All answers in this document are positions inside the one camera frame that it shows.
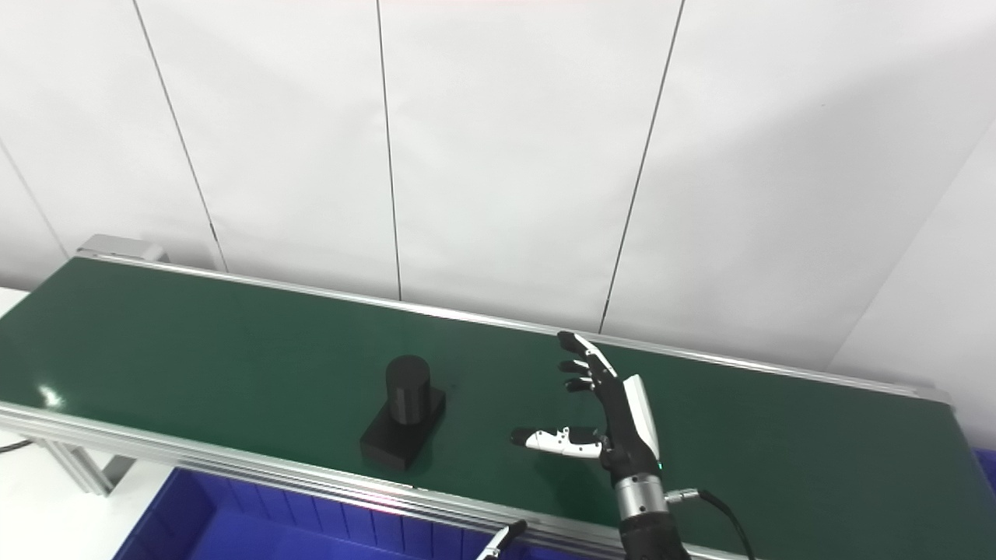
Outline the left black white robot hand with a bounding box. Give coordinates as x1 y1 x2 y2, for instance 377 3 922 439
476 520 528 560

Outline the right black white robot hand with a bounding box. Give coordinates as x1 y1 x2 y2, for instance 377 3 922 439
510 331 666 487

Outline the black cylinder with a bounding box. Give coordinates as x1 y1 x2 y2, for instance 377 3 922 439
359 355 447 470

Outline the blue plastic bin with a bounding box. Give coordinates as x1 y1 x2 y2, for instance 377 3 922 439
973 447 996 499
113 467 592 560

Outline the green conveyor belt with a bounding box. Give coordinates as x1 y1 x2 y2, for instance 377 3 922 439
0 249 996 560
0 258 996 560

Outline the aluminium conveyor leg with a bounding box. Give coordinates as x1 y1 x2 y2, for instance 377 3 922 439
31 436 137 499

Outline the grey conveyor motor housing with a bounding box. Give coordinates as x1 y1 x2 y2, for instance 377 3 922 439
76 233 170 263

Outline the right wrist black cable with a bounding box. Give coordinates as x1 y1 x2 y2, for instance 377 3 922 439
665 488 756 560

